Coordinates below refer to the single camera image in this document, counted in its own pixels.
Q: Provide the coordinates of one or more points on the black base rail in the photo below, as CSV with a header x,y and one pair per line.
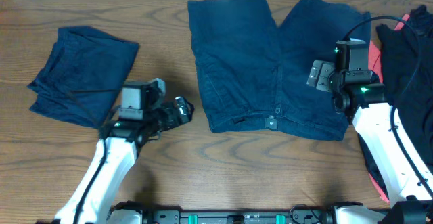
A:
x,y
233,217

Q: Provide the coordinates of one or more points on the black garment pile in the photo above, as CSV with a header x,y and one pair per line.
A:
x,y
406,57

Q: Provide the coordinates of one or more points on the navy blue denim shorts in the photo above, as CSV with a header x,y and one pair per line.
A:
x,y
252,72

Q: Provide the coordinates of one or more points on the red garment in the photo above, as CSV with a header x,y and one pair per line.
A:
x,y
374,64

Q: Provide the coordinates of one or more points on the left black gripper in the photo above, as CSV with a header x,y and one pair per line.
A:
x,y
184,118

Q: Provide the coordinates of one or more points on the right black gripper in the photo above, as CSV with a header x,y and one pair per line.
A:
x,y
327,69

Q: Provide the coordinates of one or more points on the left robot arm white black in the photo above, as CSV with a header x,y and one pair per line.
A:
x,y
120,142

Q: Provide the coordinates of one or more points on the folded navy blue garment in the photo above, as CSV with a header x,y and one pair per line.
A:
x,y
82,76

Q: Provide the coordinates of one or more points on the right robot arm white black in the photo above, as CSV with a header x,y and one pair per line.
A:
x,y
407,179

